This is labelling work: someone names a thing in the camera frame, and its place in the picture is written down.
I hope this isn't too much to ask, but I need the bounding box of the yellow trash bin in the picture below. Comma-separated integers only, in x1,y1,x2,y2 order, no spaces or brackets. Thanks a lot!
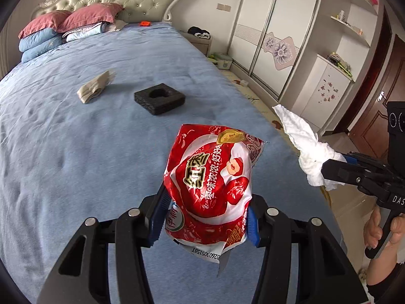
320,186,332,208

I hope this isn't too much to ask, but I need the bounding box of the right forearm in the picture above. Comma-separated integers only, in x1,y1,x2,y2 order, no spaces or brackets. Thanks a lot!
367,242,400,286

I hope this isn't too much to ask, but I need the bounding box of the pink pillow right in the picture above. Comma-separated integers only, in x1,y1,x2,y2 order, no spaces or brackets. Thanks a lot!
57,3,124,33

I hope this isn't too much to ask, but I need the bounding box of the small orange object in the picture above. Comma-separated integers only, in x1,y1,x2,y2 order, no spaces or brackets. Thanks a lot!
139,21,152,27

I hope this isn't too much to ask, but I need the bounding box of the pink pillow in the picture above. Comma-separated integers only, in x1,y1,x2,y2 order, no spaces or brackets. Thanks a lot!
18,10,71,39
57,3,124,33

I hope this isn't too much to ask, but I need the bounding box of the pink pillow left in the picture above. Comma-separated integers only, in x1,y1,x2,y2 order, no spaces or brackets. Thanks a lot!
18,10,71,39

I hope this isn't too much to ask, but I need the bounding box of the white tissue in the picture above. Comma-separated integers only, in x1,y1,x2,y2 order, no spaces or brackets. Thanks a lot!
273,104,347,191

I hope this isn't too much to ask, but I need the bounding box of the person's right hand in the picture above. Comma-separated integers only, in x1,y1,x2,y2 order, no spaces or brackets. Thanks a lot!
362,204,405,249

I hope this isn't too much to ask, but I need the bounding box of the grey nightstand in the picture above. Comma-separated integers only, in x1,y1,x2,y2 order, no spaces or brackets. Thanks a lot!
180,32,212,56

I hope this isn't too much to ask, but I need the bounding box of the white blue folded quilt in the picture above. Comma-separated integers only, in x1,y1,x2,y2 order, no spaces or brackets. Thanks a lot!
62,22,108,43

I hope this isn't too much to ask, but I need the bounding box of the wall light switch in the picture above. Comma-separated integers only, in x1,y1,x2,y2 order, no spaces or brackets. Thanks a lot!
217,4,231,12

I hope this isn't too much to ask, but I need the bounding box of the dark brown wooden door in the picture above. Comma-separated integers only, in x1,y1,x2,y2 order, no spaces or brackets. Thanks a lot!
349,36,404,162

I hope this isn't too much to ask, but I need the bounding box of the blue bed blanket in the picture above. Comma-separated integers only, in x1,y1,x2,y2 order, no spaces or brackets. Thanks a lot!
1,23,343,302

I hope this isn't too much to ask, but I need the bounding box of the white corner shelf cabinet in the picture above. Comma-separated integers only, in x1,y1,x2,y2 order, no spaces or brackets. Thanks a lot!
292,0,382,135

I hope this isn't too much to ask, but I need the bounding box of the red jujube milk bag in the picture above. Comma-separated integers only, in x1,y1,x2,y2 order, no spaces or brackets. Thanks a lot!
163,124,264,270

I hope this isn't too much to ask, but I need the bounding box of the white sliding wardrobe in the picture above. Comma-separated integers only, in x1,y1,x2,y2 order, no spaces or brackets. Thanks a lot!
228,0,319,99

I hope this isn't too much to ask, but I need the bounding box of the green storage box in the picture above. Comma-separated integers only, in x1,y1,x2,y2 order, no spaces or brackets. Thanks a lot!
212,53,233,70

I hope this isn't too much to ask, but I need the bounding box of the black foam square with hole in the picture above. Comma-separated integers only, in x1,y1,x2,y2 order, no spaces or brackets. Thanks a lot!
134,83,185,115

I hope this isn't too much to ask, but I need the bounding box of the black clothing on nightstand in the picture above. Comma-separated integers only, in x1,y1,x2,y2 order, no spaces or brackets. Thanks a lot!
187,26,211,40

